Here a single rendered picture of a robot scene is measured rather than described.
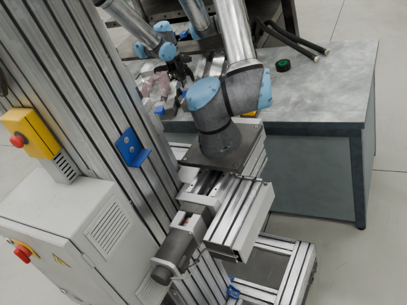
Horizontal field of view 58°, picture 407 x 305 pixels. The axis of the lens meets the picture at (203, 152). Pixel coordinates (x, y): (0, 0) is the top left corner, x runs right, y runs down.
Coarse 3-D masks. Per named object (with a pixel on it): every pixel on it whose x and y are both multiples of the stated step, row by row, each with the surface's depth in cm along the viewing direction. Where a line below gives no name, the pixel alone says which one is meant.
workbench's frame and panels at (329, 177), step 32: (192, 128) 197; (288, 128) 171; (320, 128) 164; (352, 128) 151; (288, 160) 186; (320, 160) 177; (352, 160) 169; (288, 192) 203; (320, 192) 193; (352, 192) 184
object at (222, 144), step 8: (232, 120) 121; (224, 128) 116; (232, 128) 118; (200, 136) 120; (208, 136) 117; (216, 136) 116; (224, 136) 117; (232, 136) 118; (240, 136) 121; (200, 144) 124; (208, 144) 119; (216, 144) 118; (224, 144) 119; (232, 144) 118; (240, 144) 121; (208, 152) 120; (216, 152) 119; (224, 152) 119; (232, 152) 120
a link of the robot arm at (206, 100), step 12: (204, 84) 112; (216, 84) 109; (192, 96) 110; (204, 96) 108; (216, 96) 109; (192, 108) 112; (204, 108) 110; (216, 108) 110; (228, 108) 110; (204, 120) 113; (216, 120) 113; (228, 120) 116
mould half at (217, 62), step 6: (204, 54) 207; (216, 54) 202; (222, 54) 200; (204, 60) 203; (216, 60) 199; (222, 60) 197; (198, 66) 203; (204, 66) 201; (216, 66) 198; (198, 72) 202; (210, 72) 198; (216, 72) 196; (198, 78) 199; (180, 96) 189; (186, 102) 188; (186, 108) 191
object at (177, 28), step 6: (174, 18) 261; (180, 18) 257; (186, 18) 254; (174, 24) 254; (180, 24) 252; (186, 24) 250; (174, 30) 257; (180, 30) 256; (186, 30) 254; (180, 42) 263; (186, 42) 261; (192, 42) 259; (198, 42) 258
